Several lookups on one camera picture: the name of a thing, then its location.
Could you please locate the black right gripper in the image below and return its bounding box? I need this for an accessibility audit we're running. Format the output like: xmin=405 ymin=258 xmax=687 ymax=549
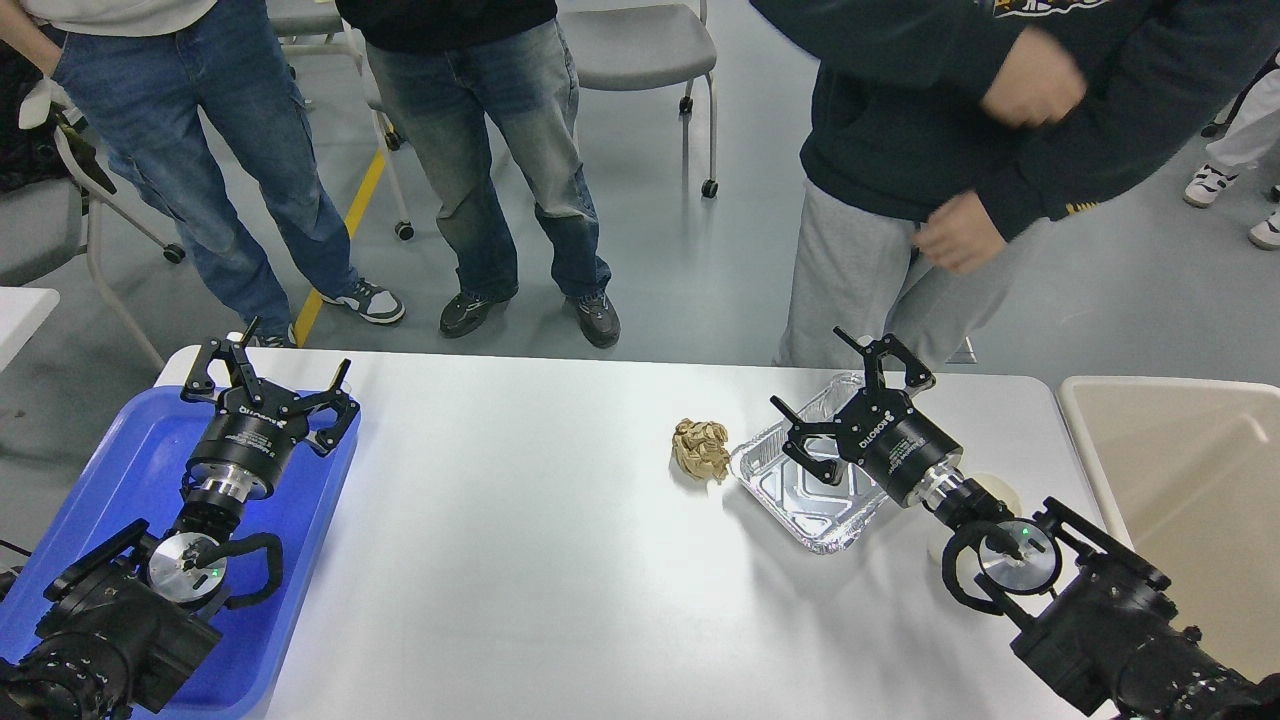
xmin=771 ymin=327 xmax=965 ymax=509

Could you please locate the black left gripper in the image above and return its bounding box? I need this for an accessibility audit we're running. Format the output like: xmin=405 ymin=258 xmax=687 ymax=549
xmin=180 ymin=318 xmax=360 ymax=498

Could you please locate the white paper cup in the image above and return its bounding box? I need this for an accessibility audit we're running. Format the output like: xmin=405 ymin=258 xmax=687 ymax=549
xmin=927 ymin=471 xmax=1024 ymax=568

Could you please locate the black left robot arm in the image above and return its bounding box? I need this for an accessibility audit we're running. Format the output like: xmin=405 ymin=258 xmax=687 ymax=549
xmin=3 ymin=338 xmax=360 ymax=719

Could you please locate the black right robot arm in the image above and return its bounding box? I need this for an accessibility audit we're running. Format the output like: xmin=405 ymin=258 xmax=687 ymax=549
xmin=772 ymin=334 xmax=1277 ymax=719

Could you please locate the aluminium foil tray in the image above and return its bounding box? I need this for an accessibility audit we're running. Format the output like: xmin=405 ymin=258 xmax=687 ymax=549
xmin=730 ymin=419 xmax=888 ymax=555

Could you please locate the blue plastic tray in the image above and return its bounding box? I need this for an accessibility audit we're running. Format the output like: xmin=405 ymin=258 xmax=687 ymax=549
xmin=1 ymin=386 xmax=360 ymax=719

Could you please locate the crumpled brown paper ball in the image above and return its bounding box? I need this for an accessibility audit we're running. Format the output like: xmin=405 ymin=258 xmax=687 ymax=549
xmin=671 ymin=418 xmax=730 ymax=484

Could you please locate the white side table corner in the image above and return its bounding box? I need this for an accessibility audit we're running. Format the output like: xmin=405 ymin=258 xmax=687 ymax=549
xmin=0 ymin=287 xmax=60 ymax=372

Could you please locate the grey chair at left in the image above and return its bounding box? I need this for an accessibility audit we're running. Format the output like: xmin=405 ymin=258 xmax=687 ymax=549
xmin=1 ymin=78 xmax=186 ymax=369

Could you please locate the person in grey sweatpants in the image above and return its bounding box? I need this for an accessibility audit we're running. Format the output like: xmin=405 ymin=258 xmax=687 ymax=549
xmin=755 ymin=1 xmax=1277 ymax=368

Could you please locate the beige plastic bin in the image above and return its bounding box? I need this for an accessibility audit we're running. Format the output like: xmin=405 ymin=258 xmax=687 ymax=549
xmin=1059 ymin=375 xmax=1279 ymax=682

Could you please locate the person in blue jeans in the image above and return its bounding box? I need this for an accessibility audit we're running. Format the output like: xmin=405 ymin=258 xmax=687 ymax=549
xmin=3 ymin=1 xmax=404 ymax=347

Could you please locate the person in faded jeans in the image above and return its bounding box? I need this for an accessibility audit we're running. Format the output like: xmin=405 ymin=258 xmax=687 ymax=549
xmin=337 ymin=1 xmax=621 ymax=348

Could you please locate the grey chair between persons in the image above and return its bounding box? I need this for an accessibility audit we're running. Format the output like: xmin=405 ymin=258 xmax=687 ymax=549
xmin=268 ymin=0 xmax=415 ymax=241

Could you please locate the grey chair behind table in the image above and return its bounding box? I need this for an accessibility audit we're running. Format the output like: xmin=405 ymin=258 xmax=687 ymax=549
xmin=557 ymin=1 xmax=719 ymax=199

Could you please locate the person with white sneakers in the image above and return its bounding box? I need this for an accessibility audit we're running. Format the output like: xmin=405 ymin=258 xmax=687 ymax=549
xmin=1183 ymin=67 xmax=1279 ymax=208

